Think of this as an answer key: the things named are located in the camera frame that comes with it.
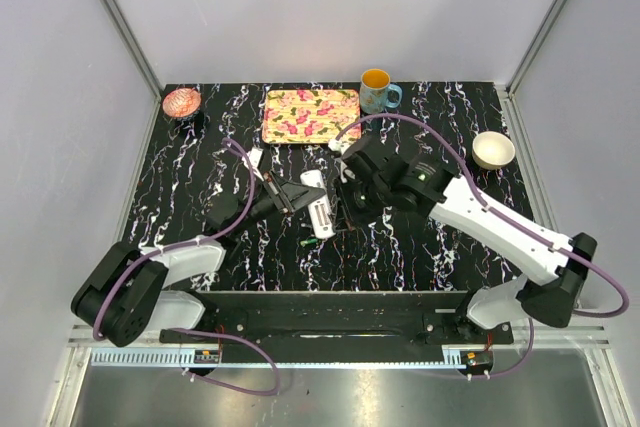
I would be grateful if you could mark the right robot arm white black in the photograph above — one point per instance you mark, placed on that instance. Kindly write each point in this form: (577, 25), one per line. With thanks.
(552, 275)

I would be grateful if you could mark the cream white bowl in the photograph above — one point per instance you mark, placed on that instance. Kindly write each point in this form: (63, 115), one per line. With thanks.
(492, 150)

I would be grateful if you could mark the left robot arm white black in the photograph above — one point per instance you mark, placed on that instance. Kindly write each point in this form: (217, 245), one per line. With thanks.
(126, 293)

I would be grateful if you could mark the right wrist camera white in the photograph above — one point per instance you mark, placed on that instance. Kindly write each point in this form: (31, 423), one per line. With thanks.
(339, 146)

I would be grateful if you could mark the green yellow battery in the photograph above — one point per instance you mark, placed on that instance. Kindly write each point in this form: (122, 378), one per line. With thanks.
(309, 241)

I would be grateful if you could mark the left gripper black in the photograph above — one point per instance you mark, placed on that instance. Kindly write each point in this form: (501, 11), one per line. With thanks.
(291, 195)

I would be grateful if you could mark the blue mug yellow inside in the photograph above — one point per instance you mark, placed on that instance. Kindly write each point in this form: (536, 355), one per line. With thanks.
(377, 92)

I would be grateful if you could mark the red patterned bowl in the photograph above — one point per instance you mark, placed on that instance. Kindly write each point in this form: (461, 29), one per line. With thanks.
(182, 103)

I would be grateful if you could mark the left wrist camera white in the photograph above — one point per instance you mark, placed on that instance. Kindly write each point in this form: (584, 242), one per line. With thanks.
(252, 161)

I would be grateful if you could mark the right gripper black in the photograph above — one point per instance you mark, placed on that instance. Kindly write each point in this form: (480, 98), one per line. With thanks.
(346, 214)

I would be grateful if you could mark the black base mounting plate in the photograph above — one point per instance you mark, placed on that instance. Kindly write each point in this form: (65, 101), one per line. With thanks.
(425, 327)

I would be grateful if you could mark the floral yellow tray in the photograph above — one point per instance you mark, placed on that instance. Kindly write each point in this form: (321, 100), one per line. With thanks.
(308, 116)

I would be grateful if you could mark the white remote control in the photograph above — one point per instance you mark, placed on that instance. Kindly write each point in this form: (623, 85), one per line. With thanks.
(320, 210)

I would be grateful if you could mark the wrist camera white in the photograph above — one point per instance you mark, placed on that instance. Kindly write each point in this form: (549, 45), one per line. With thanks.
(339, 146)
(252, 161)

